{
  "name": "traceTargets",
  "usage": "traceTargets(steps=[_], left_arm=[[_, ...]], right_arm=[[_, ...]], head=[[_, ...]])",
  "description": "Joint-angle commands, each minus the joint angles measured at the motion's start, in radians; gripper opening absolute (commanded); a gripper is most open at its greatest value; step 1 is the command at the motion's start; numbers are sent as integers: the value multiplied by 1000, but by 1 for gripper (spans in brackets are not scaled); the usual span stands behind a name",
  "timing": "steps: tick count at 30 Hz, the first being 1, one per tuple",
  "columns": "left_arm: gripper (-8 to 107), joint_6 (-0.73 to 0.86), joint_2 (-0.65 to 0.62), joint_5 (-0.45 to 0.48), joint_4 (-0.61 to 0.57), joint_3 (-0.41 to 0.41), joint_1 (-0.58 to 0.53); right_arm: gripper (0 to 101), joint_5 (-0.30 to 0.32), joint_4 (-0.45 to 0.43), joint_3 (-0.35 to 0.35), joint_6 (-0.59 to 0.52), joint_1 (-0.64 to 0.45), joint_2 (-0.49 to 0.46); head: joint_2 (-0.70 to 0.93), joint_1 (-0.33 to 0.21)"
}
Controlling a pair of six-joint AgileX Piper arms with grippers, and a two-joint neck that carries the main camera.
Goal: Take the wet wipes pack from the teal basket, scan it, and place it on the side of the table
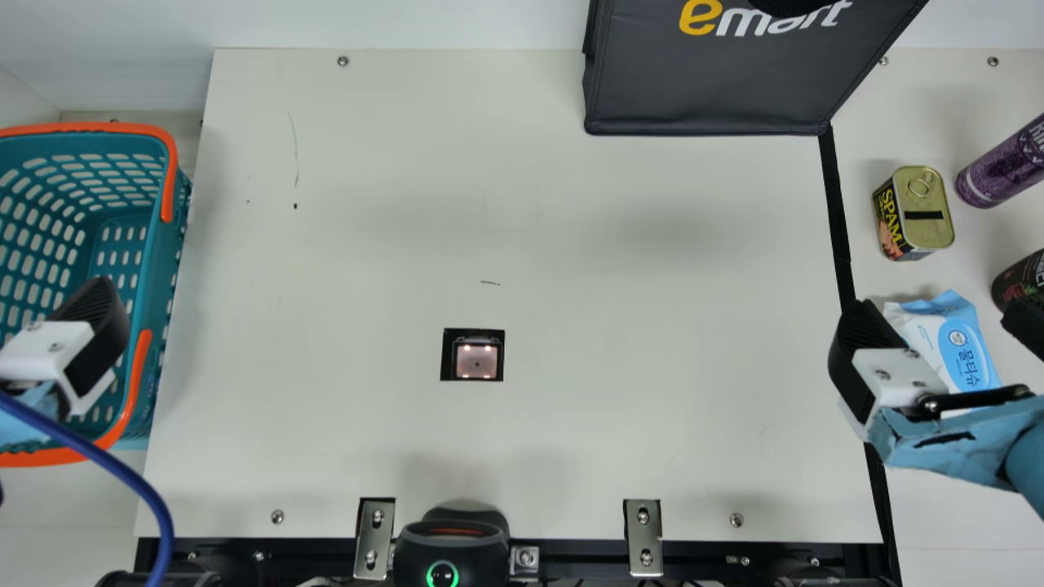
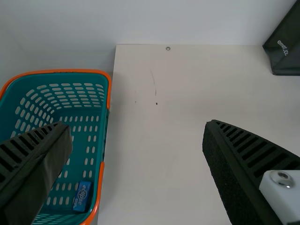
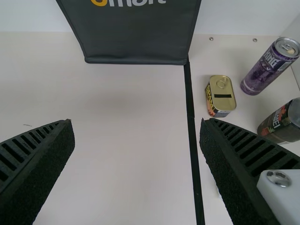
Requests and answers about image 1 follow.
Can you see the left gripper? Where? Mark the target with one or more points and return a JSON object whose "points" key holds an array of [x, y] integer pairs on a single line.
{"points": [[45, 395]]}

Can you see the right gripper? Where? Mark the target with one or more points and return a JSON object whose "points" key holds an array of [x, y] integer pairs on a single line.
{"points": [[971, 448]]}

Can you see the light blue wet wipes pack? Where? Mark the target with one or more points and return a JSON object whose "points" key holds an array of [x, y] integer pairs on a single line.
{"points": [[962, 350]]}

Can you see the teal shopping basket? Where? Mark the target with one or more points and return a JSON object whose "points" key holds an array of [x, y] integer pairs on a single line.
{"points": [[81, 204]]}

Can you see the rectangular gold tin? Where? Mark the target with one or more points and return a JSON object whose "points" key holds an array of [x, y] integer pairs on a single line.
{"points": [[922, 212]]}

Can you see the black strip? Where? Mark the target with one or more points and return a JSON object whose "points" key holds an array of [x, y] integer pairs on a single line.
{"points": [[838, 228]]}

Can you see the purple can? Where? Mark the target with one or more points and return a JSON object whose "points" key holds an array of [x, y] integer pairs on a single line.
{"points": [[1003, 171]]}

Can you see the dark grey bag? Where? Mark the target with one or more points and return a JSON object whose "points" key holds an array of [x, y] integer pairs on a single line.
{"points": [[718, 73]]}

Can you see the small square scanner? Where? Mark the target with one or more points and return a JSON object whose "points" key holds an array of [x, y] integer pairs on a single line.
{"points": [[475, 359]]}

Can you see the black device with green light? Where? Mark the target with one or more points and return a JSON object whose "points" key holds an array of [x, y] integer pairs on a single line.
{"points": [[449, 554]]}

